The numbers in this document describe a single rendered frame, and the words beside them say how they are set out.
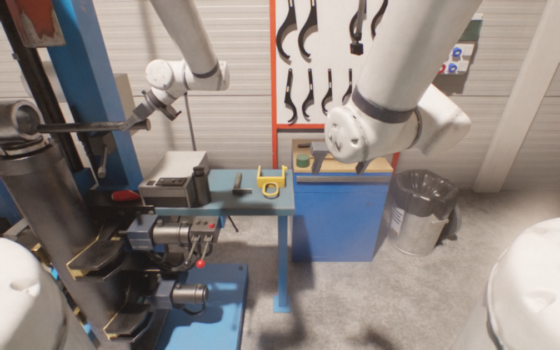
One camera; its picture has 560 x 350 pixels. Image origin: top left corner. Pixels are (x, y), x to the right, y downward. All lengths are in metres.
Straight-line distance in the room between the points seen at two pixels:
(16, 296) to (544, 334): 0.33
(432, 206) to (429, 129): 2.02
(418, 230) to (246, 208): 1.69
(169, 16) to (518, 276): 0.69
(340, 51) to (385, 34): 2.60
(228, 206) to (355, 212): 1.17
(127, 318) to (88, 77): 1.23
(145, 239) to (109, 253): 0.16
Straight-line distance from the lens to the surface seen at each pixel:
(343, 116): 0.39
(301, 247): 2.44
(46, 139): 1.38
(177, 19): 0.71
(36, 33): 1.35
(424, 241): 2.76
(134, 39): 3.25
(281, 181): 1.52
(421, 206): 2.47
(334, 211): 2.22
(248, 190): 1.49
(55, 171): 1.37
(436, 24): 0.34
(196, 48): 0.77
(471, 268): 3.00
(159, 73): 0.92
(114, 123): 1.20
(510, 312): 0.27
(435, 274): 2.80
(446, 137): 0.49
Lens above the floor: 1.89
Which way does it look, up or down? 30 degrees down
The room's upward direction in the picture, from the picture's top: straight up
